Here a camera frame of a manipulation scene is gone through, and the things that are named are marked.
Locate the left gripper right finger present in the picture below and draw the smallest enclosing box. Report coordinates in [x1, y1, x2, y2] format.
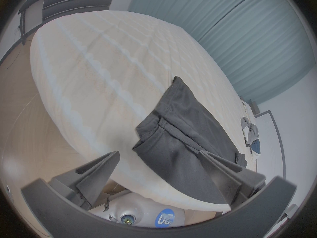
[199, 150, 267, 206]

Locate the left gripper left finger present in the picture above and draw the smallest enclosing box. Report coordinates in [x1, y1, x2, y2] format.
[53, 150, 121, 207]

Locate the black T-shirt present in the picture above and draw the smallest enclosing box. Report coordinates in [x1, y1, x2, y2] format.
[132, 76, 248, 205]

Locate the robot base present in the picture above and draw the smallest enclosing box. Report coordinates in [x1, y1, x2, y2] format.
[88, 190, 186, 228]

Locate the pile of clothes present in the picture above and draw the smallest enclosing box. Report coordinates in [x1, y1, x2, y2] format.
[241, 117, 262, 161]

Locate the bed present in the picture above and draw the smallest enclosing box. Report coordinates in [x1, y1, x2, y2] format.
[29, 10, 286, 211]

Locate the white printed pillow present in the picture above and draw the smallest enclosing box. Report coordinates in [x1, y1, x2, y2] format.
[240, 99, 255, 119]

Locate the grey bedside table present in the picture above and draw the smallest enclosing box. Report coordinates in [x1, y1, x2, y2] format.
[249, 99, 261, 115]

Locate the blue-green curtain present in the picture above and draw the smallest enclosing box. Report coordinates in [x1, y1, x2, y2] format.
[198, 0, 317, 106]
[127, 0, 271, 41]

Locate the black chest of drawers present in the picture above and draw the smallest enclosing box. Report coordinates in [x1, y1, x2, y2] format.
[42, 0, 116, 22]

